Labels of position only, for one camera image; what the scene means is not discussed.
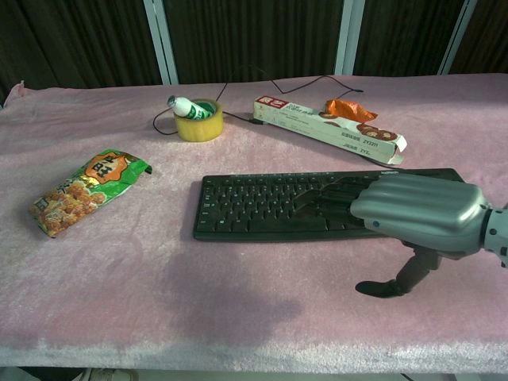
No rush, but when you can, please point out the orange crumpled snack wrapper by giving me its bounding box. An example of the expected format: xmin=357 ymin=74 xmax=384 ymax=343
xmin=324 ymin=98 xmax=379 ymax=124

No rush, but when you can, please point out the yellow packing tape roll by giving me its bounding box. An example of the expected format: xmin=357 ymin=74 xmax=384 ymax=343
xmin=175 ymin=99 xmax=225 ymax=142

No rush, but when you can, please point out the small white green bottle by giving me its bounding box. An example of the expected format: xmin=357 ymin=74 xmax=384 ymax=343
xmin=167 ymin=94 xmax=216 ymax=121

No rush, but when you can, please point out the black computer keyboard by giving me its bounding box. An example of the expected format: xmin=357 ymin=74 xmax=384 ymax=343
xmin=192 ymin=168 xmax=466 ymax=242

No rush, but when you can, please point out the dark pleated curtain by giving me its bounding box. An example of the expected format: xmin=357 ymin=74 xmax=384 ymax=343
xmin=0 ymin=0 xmax=508 ymax=106

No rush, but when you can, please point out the green orange snack bag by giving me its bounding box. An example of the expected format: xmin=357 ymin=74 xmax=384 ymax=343
xmin=28 ymin=148 xmax=154 ymax=239

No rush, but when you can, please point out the pink fleece table cloth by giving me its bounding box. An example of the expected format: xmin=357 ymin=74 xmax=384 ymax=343
xmin=0 ymin=72 xmax=508 ymax=375

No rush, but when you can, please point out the white vertical frame post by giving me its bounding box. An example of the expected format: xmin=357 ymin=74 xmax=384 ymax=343
xmin=436 ymin=0 xmax=479 ymax=76
xmin=333 ymin=0 xmax=365 ymax=76
xmin=142 ymin=0 xmax=179 ymax=86

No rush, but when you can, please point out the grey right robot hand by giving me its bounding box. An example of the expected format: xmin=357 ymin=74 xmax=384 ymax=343
xmin=292 ymin=171 xmax=495 ymax=299

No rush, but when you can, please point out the thin black cable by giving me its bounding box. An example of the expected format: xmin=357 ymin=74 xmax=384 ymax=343
xmin=152 ymin=64 xmax=406 ymax=171

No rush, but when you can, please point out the long white foil box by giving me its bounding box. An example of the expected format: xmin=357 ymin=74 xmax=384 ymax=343
xmin=252 ymin=94 xmax=409 ymax=165

